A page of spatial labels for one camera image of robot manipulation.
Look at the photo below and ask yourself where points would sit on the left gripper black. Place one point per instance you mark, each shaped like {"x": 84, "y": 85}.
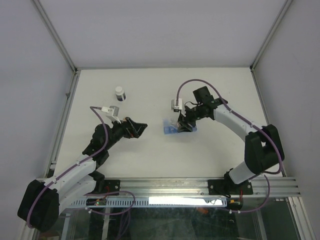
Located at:
{"x": 136, "y": 128}

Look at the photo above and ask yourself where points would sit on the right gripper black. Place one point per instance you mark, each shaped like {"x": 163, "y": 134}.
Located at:
{"x": 183, "y": 122}

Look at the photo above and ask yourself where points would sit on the blue weekly pill organizer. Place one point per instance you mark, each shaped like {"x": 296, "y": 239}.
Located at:
{"x": 170, "y": 127}

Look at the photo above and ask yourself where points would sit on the white cap pill bottle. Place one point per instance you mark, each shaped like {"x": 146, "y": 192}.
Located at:
{"x": 120, "y": 94}

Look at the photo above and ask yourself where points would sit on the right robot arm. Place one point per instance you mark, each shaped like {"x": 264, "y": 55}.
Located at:
{"x": 262, "y": 144}

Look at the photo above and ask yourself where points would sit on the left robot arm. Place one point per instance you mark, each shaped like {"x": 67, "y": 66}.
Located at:
{"x": 44, "y": 201}

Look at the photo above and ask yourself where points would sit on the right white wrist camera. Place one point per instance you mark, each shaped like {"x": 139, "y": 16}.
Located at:
{"x": 177, "y": 105}

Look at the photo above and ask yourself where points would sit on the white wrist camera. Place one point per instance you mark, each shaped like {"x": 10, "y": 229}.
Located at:
{"x": 111, "y": 113}
{"x": 177, "y": 105}

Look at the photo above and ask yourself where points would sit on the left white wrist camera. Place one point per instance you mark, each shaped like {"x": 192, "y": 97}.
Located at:
{"x": 111, "y": 113}

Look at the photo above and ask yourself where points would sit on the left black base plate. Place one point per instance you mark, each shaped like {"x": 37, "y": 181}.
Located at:
{"x": 105, "y": 186}

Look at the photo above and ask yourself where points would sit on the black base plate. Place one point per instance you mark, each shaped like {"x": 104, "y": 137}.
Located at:
{"x": 105, "y": 186}
{"x": 227, "y": 188}

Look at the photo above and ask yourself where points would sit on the slotted grey cable duct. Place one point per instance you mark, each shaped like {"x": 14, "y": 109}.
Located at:
{"x": 150, "y": 202}

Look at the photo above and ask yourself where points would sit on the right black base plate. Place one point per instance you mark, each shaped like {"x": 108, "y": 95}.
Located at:
{"x": 227, "y": 188}

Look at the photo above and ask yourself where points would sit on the aluminium mounting rail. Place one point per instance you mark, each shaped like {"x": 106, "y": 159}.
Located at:
{"x": 274, "y": 186}

